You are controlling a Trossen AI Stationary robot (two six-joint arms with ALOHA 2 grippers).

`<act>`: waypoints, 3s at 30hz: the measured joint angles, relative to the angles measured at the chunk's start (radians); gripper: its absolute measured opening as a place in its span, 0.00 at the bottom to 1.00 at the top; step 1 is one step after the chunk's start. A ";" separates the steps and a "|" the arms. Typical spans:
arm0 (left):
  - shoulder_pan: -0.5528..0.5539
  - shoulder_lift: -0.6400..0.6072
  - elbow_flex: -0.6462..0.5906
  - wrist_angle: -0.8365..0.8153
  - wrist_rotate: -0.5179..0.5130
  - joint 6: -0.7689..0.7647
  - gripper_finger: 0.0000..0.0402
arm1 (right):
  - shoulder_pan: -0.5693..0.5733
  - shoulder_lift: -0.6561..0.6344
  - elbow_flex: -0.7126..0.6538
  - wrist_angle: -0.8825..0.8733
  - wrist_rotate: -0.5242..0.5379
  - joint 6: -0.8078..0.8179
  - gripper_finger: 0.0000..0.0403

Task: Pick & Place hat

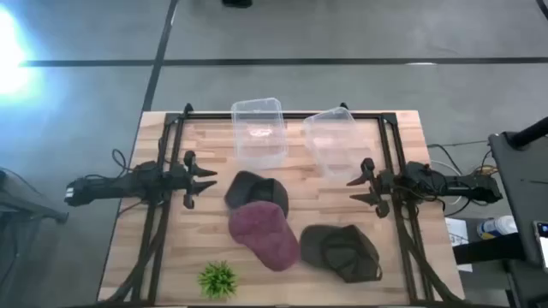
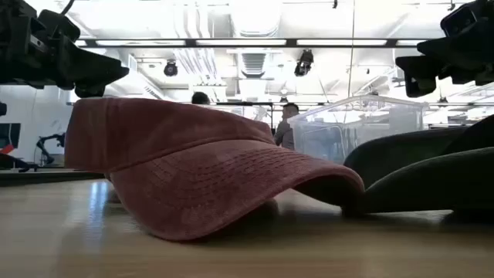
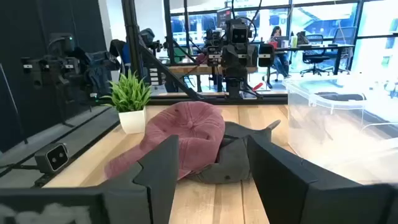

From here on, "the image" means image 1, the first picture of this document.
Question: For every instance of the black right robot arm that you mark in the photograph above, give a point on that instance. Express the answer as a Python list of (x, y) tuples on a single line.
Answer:
[(454, 185)]

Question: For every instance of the white paper sheet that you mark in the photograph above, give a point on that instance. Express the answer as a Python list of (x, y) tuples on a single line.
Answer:
[(459, 233)]

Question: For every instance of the maroon cap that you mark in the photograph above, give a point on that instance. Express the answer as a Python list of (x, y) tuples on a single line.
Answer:
[(265, 235)]

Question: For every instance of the white bottle with blue label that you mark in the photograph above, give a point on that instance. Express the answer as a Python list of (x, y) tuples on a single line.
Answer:
[(496, 226)]

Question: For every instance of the small black object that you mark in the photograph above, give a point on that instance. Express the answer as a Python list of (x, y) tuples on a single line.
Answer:
[(236, 3)]

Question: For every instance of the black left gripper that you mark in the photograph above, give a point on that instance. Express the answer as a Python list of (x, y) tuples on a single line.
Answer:
[(188, 188)]

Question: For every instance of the dark olive cap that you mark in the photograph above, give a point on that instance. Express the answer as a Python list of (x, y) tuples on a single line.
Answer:
[(342, 252)]

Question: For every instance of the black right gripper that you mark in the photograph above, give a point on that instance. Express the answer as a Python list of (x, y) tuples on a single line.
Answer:
[(383, 181)]

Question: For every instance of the small green artificial plant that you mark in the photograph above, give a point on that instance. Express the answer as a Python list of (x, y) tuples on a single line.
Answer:
[(217, 280)]

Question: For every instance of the grey side desk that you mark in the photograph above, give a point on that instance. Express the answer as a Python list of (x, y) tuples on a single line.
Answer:
[(522, 188)]

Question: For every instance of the grey metal stand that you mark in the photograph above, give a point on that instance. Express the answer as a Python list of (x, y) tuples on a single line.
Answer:
[(25, 209)]

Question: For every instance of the black cap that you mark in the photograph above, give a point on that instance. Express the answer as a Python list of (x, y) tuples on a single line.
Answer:
[(252, 188)]

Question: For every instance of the clear plastic container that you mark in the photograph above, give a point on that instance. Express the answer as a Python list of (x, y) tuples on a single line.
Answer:
[(336, 145), (259, 137)]

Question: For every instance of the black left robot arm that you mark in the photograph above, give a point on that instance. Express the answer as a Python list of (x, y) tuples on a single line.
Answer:
[(111, 185)]

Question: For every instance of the black metal table frame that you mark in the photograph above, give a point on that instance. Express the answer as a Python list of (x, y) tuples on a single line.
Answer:
[(205, 116)]

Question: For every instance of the black pole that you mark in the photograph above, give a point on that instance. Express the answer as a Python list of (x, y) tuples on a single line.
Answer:
[(528, 133)]

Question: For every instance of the black bar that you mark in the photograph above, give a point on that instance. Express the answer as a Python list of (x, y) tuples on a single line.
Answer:
[(488, 250)]

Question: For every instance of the smartphone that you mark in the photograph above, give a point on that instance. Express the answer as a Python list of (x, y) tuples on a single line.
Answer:
[(542, 244)]

